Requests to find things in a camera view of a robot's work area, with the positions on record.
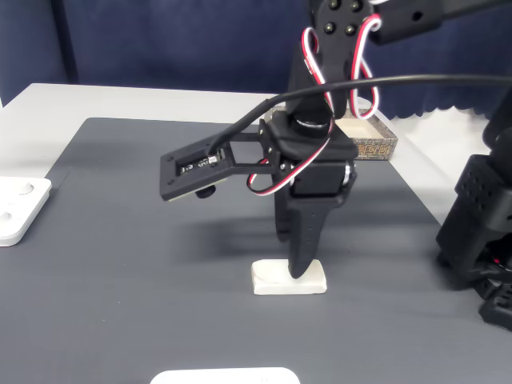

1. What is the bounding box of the white block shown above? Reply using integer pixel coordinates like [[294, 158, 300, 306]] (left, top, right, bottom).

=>
[[250, 258, 327, 297]]

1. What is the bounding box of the black camera cable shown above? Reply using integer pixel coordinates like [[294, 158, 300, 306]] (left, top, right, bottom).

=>
[[206, 74, 512, 159]]

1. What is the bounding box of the printed cardboard box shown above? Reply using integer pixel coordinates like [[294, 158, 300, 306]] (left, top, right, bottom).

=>
[[271, 98, 399, 162]]

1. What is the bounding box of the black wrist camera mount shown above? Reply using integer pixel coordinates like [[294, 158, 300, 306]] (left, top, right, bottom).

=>
[[159, 119, 281, 203]]

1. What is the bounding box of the red white servo cable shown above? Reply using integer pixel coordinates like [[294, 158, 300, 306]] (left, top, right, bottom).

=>
[[349, 13, 382, 121], [246, 26, 341, 198]]

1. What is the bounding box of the dark blue curtain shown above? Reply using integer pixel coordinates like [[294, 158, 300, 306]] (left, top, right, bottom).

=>
[[66, 0, 512, 121]]

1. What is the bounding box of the white dimpled plastic tray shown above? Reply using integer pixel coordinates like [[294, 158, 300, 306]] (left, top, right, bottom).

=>
[[0, 175, 53, 247], [150, 366, 301, 384]]

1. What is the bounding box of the grey desk mat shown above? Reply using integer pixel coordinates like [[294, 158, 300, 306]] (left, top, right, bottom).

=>
[[0, 116, 512, 384]]

